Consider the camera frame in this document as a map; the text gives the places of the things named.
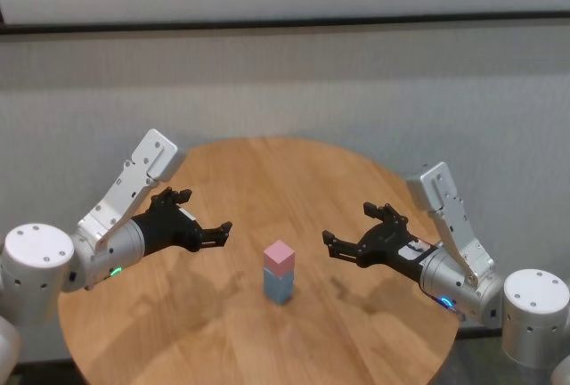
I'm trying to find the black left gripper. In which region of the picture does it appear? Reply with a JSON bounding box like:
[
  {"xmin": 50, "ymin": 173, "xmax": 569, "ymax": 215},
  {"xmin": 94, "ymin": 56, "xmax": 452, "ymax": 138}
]
[{"xmin": 132, "ymin": 187, "xmax": 233, "ymax": 258}]

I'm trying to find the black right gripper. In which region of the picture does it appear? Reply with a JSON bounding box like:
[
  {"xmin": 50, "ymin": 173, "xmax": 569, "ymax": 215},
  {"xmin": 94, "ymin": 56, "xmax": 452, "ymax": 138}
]
[{"xmin": 322, "ymin": 201, "xmax": 440, "ymax": 291}]

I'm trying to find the pink cube block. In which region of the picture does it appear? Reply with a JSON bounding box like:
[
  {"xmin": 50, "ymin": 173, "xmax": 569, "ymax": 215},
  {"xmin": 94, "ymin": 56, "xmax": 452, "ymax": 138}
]
[{"xmin": 263, "ymin": 239, "xmax": 296, "ymax": 278}]

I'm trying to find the blue cube block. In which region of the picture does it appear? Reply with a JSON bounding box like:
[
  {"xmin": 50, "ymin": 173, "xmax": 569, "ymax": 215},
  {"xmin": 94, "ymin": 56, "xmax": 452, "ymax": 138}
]
[
  {"xmin": 264, "ymin": 267, "xmax": 295, "ymax": 291},
  {"xmin": 264, "ymin": 284, "xmax": 294, "ymax": 304}
]

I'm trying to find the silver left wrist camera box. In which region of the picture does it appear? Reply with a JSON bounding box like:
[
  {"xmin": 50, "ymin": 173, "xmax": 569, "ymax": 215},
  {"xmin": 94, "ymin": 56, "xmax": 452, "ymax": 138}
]
[{"xmin": 77, "ymin": 129, "xmax": 186, "ymax": 252}]

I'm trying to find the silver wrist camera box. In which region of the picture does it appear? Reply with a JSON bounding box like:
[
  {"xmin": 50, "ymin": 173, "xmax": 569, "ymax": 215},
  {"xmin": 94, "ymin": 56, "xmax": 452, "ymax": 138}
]
[
  {"xmin": 77, "ymin": 129, "xmax": 186, "ymax": 252},
  {"xmin": 405, "ymin": 161, "xmax": 495, "ymax": 288}
]

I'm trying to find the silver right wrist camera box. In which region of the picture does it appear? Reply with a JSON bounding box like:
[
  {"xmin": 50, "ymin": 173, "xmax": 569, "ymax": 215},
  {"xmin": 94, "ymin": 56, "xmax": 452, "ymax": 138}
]
[{"xmin": 405, "ymin": 161, "xmax": 495, "ymax": 288}]

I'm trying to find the black wall baseboard strip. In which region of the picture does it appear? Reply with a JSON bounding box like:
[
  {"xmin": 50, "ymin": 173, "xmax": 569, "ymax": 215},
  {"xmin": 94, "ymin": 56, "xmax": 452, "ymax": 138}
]
[{"xmin": 0, "ymin": 10, "xmax": 570, "ymax": 37}]

